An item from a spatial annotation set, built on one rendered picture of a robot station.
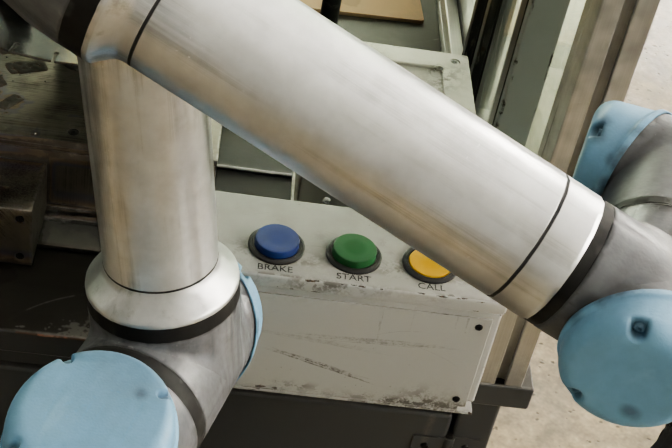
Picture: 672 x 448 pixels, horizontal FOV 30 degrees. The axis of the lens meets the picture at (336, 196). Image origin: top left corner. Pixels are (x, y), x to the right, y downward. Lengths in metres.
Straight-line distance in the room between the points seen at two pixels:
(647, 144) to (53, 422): 0.42
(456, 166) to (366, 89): 0.06
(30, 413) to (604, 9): 0.52
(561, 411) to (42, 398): 1.56
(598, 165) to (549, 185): 0.11
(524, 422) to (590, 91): 1.31
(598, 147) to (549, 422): 1.59
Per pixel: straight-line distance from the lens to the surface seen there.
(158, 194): 0.86
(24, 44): 1.26
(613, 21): 1.02
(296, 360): 1.17
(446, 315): 1.13
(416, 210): 0.62
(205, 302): 0.92
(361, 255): 1.12
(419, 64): 1.41
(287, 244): 1.11
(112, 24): 0.62
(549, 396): 2.35
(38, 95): 1.37
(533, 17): 1.13
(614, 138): 0.74
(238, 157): 1.46
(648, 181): 0.71
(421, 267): 1.13
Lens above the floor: 1.63
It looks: 38 degrees down
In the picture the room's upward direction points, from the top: 11 degrees clockwise
